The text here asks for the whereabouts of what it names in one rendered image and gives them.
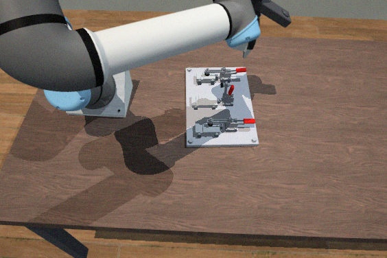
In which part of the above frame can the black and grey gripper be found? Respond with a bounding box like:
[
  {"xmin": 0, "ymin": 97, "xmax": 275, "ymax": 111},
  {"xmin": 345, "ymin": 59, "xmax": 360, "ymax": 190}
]
[{"xmin": 232, "ymin": 0, "xmax": 261, "ymax": 58}]

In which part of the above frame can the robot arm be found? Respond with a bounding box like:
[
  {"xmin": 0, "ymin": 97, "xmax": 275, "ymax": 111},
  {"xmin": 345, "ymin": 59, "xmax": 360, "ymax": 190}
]
[{"xmin": 0, "ymin": 0, "xmax": 292, "ymax": 111}]

